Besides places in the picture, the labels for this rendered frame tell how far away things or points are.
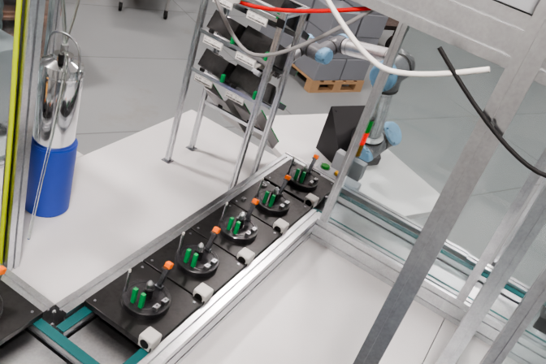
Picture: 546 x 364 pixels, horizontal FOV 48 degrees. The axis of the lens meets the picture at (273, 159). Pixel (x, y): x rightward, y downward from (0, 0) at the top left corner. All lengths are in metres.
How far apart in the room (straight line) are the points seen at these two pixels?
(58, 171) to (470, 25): 1.46
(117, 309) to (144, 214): 0.59
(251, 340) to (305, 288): 0.34
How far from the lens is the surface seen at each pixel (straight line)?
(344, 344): 2.09
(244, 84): 2.36
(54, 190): 2.17
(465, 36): 1.08
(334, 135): 2.98
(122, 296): 1.81
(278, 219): 2.25
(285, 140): 3.06
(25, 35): 1.60
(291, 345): 2.00
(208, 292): 1.88
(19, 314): 1.77
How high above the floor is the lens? 2.27
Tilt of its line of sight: 29 degrees down
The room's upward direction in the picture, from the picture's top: 19 degrees clockwise
